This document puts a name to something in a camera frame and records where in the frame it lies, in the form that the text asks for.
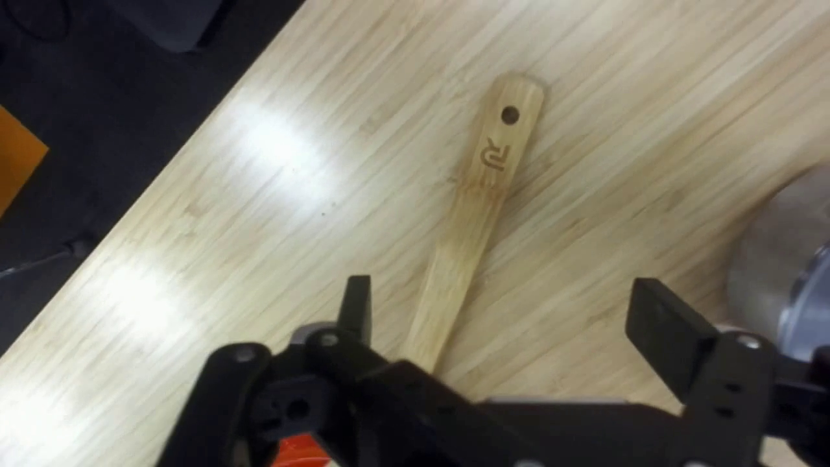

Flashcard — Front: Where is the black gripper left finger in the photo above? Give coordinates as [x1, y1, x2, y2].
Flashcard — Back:
[337, 276, 370, 345]

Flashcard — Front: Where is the small steel pot with lid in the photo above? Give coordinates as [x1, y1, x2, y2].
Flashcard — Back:
[726, 165, 830, 362]

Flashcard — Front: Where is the wooden slotted spatula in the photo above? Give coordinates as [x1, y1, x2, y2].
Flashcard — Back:
[402, 75, 545, 372]

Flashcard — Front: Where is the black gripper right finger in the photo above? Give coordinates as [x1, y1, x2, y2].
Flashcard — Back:
[625, 278, 718, 399]

